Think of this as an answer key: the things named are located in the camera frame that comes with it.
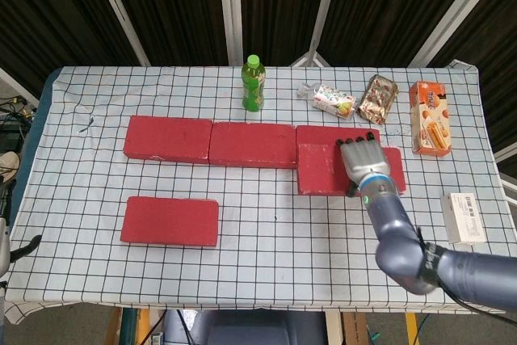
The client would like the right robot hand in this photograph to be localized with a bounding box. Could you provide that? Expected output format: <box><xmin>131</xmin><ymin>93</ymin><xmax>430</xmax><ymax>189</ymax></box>
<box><xmin>334</xmin><ymin>130</ymin><xmax>393</xmax><ymax>199</ymax></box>

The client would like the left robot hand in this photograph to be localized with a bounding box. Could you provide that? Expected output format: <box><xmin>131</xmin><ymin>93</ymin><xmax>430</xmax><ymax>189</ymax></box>
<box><xmin>0</xmin><ymin>215</ymin><xmax>44</xmax><ymax>277</ymax></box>

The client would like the red brick white scuffed top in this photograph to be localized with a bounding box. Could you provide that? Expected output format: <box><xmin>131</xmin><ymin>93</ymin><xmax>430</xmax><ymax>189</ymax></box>
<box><xmin>296</xmin><ymin>142</ymin><xmax>407</xmax><ymax>198</ymax></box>

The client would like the red foam brick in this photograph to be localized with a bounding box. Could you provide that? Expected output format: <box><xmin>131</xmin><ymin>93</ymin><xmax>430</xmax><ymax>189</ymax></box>
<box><xmin>123</xmin><ymin>115</ymin><xmax>214</xmax><ymax>165</ymax></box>
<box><xmin>296</xmin><ymin>124</ymin><xmax>383</xmax><ymax>148</ymax></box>
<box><xmin>207</xmin><ymin>121</ymin><xmax>299</xmax><ymax>170</ymax></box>
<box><xmin>120</xmin><ymin>196</ymin><xmax>221</xmax><ymax>248</ymax></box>

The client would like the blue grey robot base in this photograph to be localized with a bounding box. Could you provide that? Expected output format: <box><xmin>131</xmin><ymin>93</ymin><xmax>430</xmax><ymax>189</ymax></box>
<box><xmin>163</xmin><ymin>309</ymin><xmax>328</xmax><ymax>345</ymax></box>

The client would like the gold foil snack packet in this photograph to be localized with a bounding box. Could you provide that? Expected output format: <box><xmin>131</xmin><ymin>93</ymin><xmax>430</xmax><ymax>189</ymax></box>
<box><xmin>356</xmin><ymin>74</ymin><xmax>399</xmax><ymax>125</ymax></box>

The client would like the white snack packet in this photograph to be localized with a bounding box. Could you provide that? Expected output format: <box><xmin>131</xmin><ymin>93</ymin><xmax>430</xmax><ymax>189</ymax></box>
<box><xmin>297</xmin><ymin>82</ymin><xmax>357</xmax><ymax>120</ymax></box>

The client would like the orange biscuit box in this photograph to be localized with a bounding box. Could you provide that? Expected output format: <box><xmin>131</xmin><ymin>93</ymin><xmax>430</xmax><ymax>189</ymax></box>
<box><xmin>409</xmin><ymin>80</ymin><xmax>452</xmax><ymax>158</ymax></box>

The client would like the small white cardboard box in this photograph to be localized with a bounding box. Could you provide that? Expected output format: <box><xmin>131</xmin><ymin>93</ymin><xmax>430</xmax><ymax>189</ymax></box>
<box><xmin>439</xmin><ymin>191</ymin><xmax>487</xmax><ymax>246</ymax></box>

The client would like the green tea bottle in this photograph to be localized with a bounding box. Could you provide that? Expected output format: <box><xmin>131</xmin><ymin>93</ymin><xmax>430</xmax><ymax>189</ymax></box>
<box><xmin>241</xmin><ymin>54</ymin><xmax>267</xmax><ymax>112</ymax></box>

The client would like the white black checkered tablecloth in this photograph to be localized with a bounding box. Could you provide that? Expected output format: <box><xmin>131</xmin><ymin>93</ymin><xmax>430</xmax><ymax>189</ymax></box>
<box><xmin>2</xmin><ymin>60</ymin><xmax>517</xmax><ymax>324</ymax></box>

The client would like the brown cardboard box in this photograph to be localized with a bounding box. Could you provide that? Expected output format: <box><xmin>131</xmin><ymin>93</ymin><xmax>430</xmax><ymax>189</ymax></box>
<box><xmin>341</xmin><ymin>311</ymin><xmax>369</xmax><ymax>345</ymax></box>

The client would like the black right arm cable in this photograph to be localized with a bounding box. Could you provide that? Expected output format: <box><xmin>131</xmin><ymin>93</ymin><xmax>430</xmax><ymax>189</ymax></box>
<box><xmin>416</xmin><ymin>228</ymin><xmax>508</xmax><ymax>317</ymax></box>

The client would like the power strip with cables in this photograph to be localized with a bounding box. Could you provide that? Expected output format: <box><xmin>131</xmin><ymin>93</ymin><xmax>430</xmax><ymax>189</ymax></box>
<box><xmin>0</xmin><ymin>95</ymin><xmax>40</xmax><ymax>120</ymax></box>

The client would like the white partition frame post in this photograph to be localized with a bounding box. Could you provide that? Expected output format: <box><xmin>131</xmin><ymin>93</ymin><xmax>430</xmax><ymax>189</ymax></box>
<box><xmin>290</xmin><ymin>0</ymin><xmax>344</xmax><ymax>67</ymax></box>
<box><xmin>87</xmin><ymin>0</ymin><xmax>151</xmax><ymax>66</ymax></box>
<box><xmin>406</xmin><ymin>0</ymin><xmax>506</xmax><ymax>68</ymax></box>

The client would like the white double partition post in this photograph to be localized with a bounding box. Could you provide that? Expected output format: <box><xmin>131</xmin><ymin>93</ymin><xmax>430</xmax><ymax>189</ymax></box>
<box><xmin>216</xmin><ymin>0</ymin><xmax>243</xmax><ymax>66</ymax></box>

